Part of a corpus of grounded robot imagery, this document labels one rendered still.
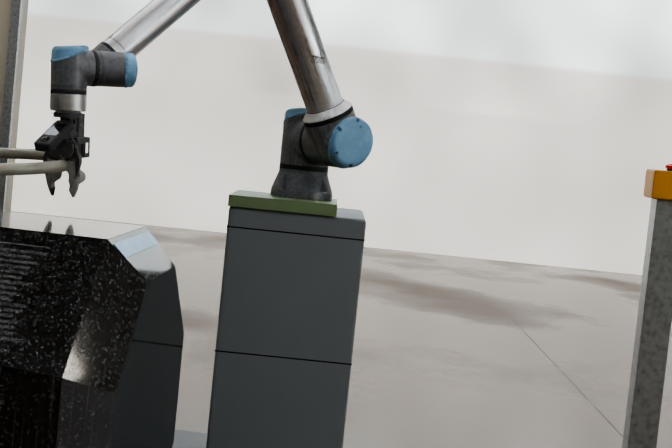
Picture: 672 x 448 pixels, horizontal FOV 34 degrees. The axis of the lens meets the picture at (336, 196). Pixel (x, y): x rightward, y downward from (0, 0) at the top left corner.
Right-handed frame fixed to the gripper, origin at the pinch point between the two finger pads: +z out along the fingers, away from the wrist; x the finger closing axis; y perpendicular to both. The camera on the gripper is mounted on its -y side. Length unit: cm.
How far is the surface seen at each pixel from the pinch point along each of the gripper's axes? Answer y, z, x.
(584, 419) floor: 223, 104, -113
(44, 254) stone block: -49, 7, -28
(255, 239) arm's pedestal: 52, 15, -32
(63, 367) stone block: -65, 25, -43
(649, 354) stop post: 73, 40, -143
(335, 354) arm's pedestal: 59, 48, -56
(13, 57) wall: 368, -38, 273
